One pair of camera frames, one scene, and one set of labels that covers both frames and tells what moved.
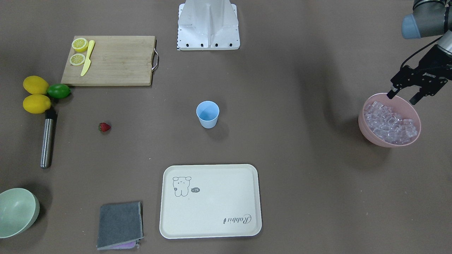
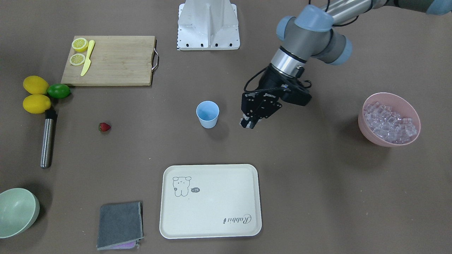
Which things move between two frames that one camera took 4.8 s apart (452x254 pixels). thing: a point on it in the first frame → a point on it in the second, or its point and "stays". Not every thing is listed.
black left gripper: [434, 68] → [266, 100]
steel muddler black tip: [47, 141] stays
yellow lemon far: [35, 85] stays
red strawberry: [103, 127] stays
